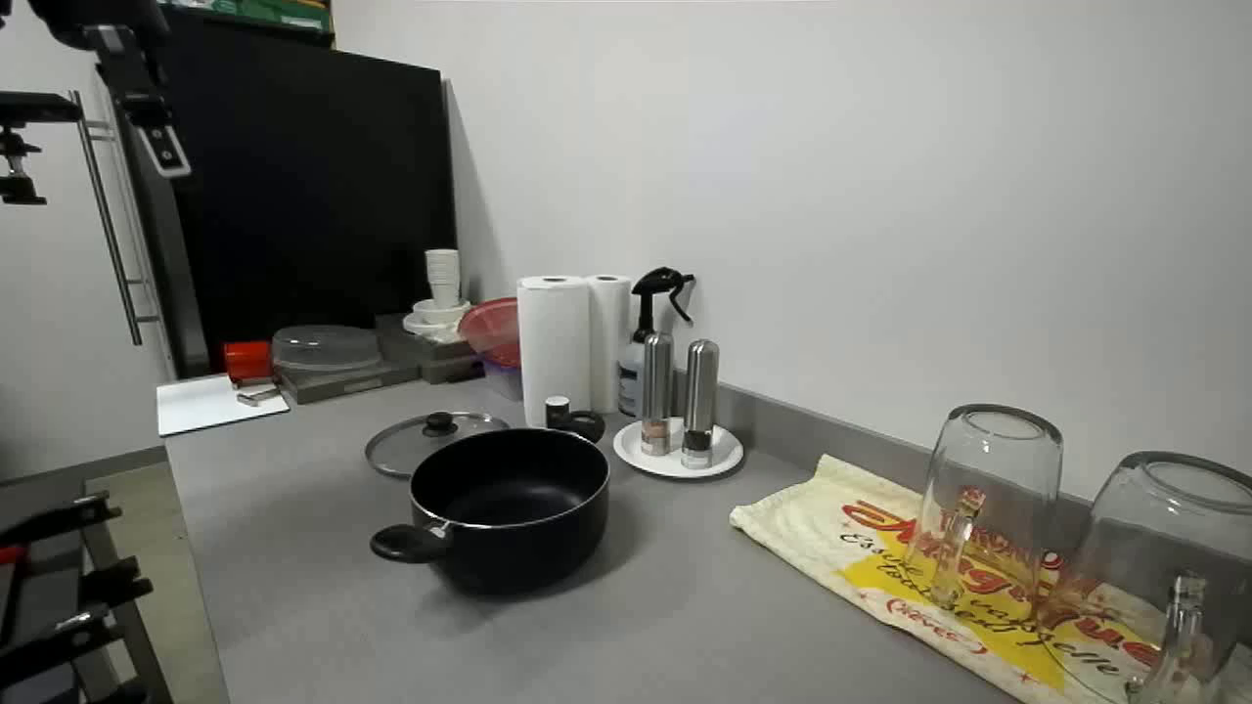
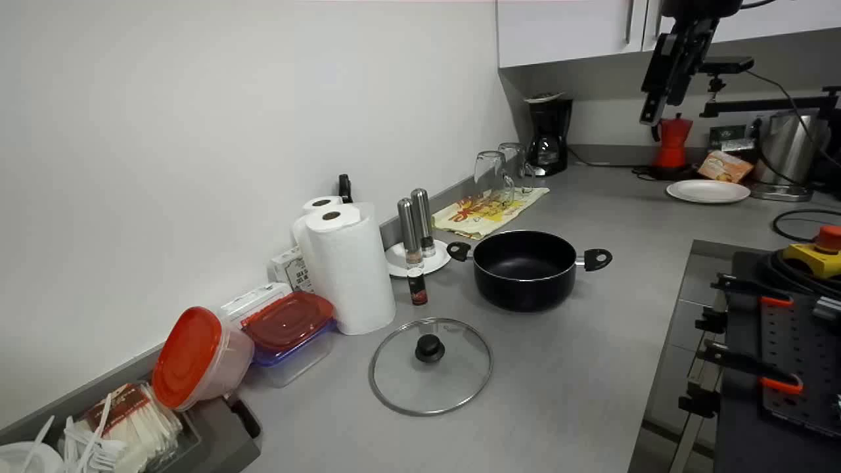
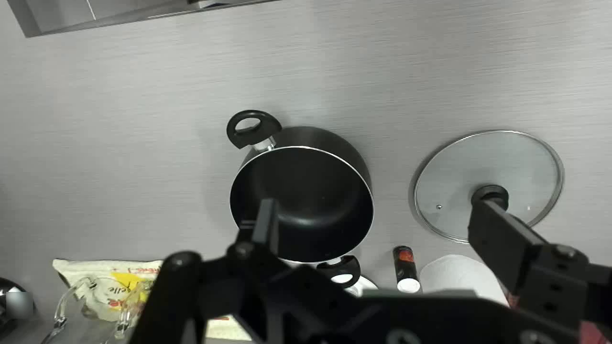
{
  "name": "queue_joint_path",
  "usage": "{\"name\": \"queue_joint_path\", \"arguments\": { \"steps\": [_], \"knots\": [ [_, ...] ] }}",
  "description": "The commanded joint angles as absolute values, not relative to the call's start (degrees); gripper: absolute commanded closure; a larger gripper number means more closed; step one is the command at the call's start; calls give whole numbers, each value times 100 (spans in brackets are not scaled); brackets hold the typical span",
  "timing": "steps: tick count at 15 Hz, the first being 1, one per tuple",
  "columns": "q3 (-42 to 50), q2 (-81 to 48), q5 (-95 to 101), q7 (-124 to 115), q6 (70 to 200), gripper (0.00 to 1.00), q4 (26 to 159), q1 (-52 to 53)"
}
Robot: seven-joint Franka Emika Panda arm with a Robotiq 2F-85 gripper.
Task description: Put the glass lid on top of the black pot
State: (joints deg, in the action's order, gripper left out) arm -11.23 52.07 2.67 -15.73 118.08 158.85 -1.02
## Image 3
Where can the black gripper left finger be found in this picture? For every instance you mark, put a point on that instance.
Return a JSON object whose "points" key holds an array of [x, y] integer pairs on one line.
{"points": [[267, 223]]}

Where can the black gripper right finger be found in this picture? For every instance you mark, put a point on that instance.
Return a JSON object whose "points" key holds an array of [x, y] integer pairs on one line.
{"points": [[504, 240]]}

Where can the round glass lid black knob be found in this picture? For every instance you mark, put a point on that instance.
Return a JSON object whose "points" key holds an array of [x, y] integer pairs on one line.
{"points": [[510, 166]]}

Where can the white paper towel roll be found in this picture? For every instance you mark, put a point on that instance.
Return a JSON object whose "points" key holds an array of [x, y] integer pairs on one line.
{"points": [[460, 275]]}

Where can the spice bottle with white cap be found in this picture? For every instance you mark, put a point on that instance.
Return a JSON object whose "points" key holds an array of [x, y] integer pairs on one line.
{"points": [[406, 261]]}

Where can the small glass jar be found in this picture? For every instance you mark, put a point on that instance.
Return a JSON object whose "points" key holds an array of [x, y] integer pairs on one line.
{"points": [[12, 307]]}

